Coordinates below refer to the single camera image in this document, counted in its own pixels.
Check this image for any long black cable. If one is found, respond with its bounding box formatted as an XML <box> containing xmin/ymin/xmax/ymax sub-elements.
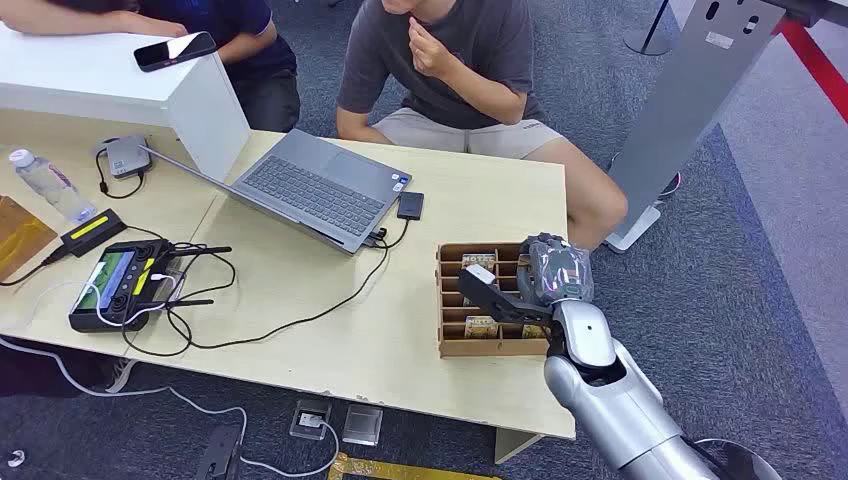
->
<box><xmin>120</xmin><ymin>225</ymin><xmax>411</xmax><ymax>359</ymax></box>

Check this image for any square metal floor plate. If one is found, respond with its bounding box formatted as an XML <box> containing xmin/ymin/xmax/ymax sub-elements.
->
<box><xmin>341</xmin><ymin>404</ymin><xmax>385</xmax><ymax>447</ymax></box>

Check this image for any shoe behind panel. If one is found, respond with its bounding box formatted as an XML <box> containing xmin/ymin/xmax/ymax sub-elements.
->
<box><xmin>655</xmin><ymin>170</ymin><xmax>684</xmax><ymax>200</ymax></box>

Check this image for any black stanchion with round base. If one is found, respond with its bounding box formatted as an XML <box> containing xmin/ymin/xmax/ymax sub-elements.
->
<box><xmin>622</xmin><ymin>0</ymin><xmax>674</xmax><ymax>57</ymax></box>

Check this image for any grey open laptop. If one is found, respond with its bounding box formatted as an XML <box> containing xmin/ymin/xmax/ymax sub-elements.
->
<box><xmin>139</xmin><ymin>129</ymin><xmax>413</xmax><ymax>256</ymax></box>

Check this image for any short black hub cable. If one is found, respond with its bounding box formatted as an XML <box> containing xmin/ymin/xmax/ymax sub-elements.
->
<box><xmin>94</xmin><ymin>146</ymin><xmax>146</xmax><ymax>201</ymax></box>

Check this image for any long white floor cable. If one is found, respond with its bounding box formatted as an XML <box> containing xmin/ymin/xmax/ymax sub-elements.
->
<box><xmin>0</xmin><ymin>336</ymin><xmax>341</xmax><ymax>480</ymax></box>

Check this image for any wooden slotted card box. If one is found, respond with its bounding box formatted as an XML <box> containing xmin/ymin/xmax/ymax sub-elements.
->
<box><xmin>435</xmin><ymin>241</ymin><xmax>554</xmax><ymax>360</ymax></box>

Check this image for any black floor object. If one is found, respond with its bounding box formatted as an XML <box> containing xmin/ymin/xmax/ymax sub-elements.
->
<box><xmin>195</xmin><ymin>423</ymin><xmax>244</xmax><ymax>480</ymax></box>

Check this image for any small grey hub box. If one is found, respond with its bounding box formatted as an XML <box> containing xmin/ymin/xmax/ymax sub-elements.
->
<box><xmin>104</xmin><ymin>134</ymin><xmax>154</xmax><ymax>180</ymax></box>

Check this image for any pale wooden table leg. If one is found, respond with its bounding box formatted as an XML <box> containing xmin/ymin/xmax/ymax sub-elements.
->
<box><xmin>493</xmin><ymin>427</ymin><xmax>546</xmax><ymax>466</ymax></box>

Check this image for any black smartphone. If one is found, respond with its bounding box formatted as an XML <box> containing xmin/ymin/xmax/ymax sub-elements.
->
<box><xmin>133</xmin><ymin>31</ymin><xmax>219</xmax><ymax>73</ymax></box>

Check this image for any yellow floor tape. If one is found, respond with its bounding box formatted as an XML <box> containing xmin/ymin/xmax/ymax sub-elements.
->
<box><xmin>327</xmin><ymin>452</ymin><xmax>505</xmax><ymax>480</ymax></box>

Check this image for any floor socket with plug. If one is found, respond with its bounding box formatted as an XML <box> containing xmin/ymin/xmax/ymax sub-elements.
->
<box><xmin>289</xmin><ymin>399</ymin><xmax>333</xmax><ymax>442</ymax></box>

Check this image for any black pack cable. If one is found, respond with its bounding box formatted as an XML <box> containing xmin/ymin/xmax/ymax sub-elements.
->
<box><xmin>0</xmin><ymin>246</ymin><xmax>71</xmax><ymax>288</ymax></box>

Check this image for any white cable at controller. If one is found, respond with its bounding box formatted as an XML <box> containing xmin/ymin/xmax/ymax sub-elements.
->
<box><xmin>26</xmin><ymin>261</ymin><xmax>183</xmax><ymax>329</ymax></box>

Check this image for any black round base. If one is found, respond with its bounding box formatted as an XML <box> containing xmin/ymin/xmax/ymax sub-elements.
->
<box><xmin>688</xmin><ymin>438</ymin><xmax>786</xmax><ymax>480</ymax></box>

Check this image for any brown cardboard piece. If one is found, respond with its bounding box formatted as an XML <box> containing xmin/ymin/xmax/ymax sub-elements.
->
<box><xmin>0</xmin><ymin>195</ymin><xmax>60</xmax><ymax>283</ymax></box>

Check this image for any person's hand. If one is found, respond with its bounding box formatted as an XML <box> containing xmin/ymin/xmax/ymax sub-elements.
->
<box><xmin>129</xmin><ymin>16</ymin><xmax>190</xmax><ymax>39</ymax></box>
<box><xmin>407</xmin><ymin>16</ymin><xmax>460</xmax><ymax>79</ymax></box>

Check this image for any person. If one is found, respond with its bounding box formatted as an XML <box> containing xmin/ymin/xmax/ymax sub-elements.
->
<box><xmin>0</xmin><ymin>0</ymin><xmax>301</xmax><ymax>134</ymax></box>
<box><xmin>335</xmin><ymin>0</ymin><xmax>629</xmax><ymax>252</ymax></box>

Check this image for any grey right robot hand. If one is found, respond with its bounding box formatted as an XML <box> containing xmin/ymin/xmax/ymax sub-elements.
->
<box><xmin>516</xmin><ymin>233</ymin><xmax>596</xmax><ymax>309</ymax></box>

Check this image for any black remote controller with screen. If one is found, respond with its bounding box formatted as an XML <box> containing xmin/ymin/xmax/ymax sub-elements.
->
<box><xmin>68</xmin><ymin>238</ymin><xmax>234</xmax><ymax>335</ymax></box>

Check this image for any clear plastic water bottle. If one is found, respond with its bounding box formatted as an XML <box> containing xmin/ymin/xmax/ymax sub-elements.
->
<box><xmin>8</xmin><ymin>148</ymin><xmax>98</xmax><ymax>225</ymax></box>

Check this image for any black external drive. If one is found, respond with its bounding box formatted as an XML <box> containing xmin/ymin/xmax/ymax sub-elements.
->
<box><xmin>396</xmin><ymin>191</ymin><xmax>425</xmax><ymax>222</ymax></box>

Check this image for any white cabinet box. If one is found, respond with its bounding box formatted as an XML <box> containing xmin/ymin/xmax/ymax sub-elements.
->
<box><xmin>0</xmin><ymin>21</ymin><xmax>252</xmax><ymax>183</ymax></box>

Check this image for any person's shoe with white sole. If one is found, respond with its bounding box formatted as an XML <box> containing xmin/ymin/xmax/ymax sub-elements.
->
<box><xmin>92</xmin><ymin>357</ymin><xmax>138</xmax><ymax>395</ymax></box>

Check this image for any red barrier strip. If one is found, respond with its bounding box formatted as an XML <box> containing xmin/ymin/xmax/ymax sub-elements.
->
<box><xmin>771</xmin><ymin>16</ymin><xmax>848</xmax><ymax>125</ymax></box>

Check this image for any black pack with yellow stripe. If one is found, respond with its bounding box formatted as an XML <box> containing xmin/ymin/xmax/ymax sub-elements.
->
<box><xmin>59</xmin><ymin>208</ymin><xmax>128</xmax><ymax>259</ymax></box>

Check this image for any grey standing panel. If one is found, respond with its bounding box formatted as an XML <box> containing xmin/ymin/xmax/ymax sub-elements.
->
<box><xmin>604</xmin><ymin>0</ymin><xmax>788</xmax><ymax>255</ymax></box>

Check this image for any black wrist camera with pale box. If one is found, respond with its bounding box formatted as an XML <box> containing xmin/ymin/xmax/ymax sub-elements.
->
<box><xmin>457</xmin><ymin>264</ymin><xmax>554</xmax><ymax>326</ymax></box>

